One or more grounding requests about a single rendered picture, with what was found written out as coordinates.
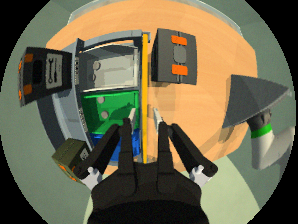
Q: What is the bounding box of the blue bin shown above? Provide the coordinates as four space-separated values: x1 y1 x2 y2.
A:
89 128 140 161

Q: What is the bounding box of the grey metal shelf rack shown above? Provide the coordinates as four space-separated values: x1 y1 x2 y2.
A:
36 29 151 163

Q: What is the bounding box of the green open bin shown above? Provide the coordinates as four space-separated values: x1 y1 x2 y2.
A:
81 90 140 134

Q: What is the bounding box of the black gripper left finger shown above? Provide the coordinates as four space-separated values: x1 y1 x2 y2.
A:
73 108 136 198

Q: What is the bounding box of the yellow bar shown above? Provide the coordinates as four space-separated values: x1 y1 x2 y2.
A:
142 34 148 163

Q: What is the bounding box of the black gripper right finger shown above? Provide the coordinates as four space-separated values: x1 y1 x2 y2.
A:
153 108 218 197

